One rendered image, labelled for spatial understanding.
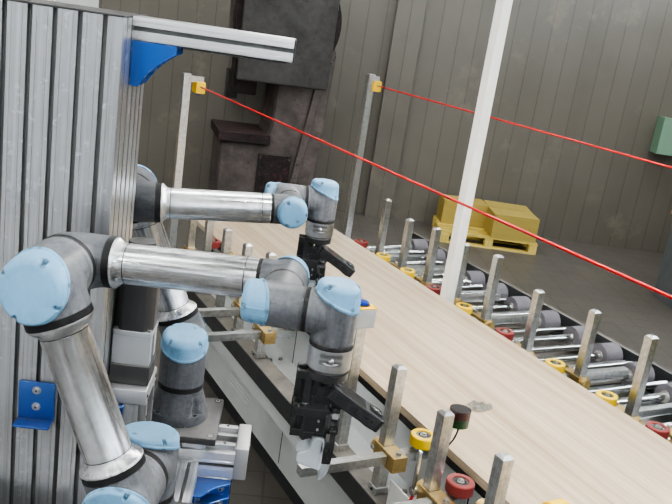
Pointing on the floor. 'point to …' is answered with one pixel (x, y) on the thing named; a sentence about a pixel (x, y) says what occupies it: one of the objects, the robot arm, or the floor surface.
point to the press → (278, 96)
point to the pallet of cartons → (484, 228)
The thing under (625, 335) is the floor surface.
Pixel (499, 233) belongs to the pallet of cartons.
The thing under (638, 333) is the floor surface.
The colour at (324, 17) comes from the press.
